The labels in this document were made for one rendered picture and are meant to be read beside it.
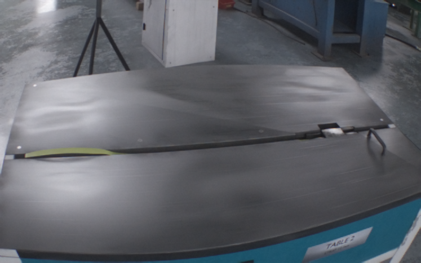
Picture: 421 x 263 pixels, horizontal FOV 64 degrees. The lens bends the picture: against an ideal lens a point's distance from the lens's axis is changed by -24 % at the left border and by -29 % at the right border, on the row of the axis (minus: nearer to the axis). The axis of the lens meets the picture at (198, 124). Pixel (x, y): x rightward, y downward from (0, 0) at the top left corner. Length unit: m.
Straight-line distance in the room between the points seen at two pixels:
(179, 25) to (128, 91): 1.79
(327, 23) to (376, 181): 2.57
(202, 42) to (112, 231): 2.31
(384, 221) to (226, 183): 0.34
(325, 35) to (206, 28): 1.01
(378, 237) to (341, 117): 0.32
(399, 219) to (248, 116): 0.43
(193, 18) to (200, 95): 1.83
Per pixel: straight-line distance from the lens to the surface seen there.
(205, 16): 2.77
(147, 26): 3.03
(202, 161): 0.74
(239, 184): 0.70
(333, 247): 0.73
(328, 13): 3.25
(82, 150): 0.75
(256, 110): 0.89
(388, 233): 0.84
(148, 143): 0.77
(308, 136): 0.85
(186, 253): 0.59
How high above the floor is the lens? 1.17
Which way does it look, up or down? 32 degrees down
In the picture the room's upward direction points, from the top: 4 degrees clockwise
